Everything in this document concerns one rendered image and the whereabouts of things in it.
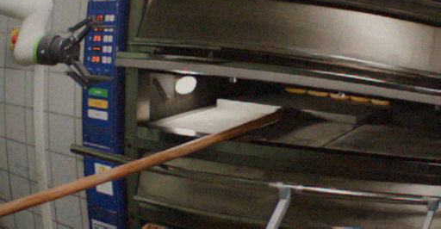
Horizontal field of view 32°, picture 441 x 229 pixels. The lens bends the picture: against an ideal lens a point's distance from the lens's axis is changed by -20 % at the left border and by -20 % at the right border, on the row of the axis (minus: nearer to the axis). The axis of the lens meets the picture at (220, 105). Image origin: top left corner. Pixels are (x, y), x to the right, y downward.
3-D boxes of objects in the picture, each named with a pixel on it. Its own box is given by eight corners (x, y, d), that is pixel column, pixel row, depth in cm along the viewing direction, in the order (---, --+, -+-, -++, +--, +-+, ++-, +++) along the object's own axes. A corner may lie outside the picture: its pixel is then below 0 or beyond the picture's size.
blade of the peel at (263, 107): (355, 124, 304) (356, 116, 304) (216, 107, 329) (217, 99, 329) (381, 108, 336) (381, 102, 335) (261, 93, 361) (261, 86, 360)
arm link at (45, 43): (34, 67, 234) (35, 36, 232) (54, 62, 244) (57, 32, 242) (46, 68, 231) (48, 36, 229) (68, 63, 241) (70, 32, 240)
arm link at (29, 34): (21, 69, 248) (4, 61, 239) (31, 31, 250) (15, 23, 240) (49, 71, 242) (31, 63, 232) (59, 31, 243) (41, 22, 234)
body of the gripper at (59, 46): (65, 34, 238) (87, 34, 233) (63, 63, 239) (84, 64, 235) (51, 37, 231) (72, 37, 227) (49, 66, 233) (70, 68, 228)
